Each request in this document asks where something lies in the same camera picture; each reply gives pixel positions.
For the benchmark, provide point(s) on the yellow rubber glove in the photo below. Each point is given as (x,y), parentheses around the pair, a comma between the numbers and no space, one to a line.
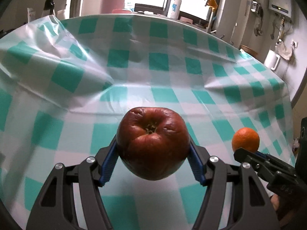
(211,4)

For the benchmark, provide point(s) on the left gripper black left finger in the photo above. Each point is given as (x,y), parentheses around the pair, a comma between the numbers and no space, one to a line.
(69,189)

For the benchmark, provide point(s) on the right hand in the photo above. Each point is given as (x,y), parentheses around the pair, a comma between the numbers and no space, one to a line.
(275,201)

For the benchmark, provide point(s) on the dark red apple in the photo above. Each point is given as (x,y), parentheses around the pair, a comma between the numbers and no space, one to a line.
(152,142)

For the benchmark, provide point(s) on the orange mandarin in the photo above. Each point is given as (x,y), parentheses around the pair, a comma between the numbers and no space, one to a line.
(247,139)

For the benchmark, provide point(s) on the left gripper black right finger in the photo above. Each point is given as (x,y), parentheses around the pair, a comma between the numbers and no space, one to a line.
(236,189)

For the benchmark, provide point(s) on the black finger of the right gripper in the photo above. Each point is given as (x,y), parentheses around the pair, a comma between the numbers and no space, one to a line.
(275,161)
(261,165)

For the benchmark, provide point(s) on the teal checkered tablecloth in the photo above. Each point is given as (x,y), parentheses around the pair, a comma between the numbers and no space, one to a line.
(65,86)

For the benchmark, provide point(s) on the dark glass bottle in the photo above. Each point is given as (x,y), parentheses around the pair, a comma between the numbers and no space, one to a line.
(49,8)

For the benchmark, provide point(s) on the steel thermos bottle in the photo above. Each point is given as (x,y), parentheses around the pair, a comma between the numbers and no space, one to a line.
(75,8)

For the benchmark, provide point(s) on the white kettle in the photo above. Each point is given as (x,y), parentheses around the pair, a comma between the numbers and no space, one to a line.
(272,60)

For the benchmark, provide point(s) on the white plastic bottle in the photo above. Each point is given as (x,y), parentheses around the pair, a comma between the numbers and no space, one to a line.
(174,9)

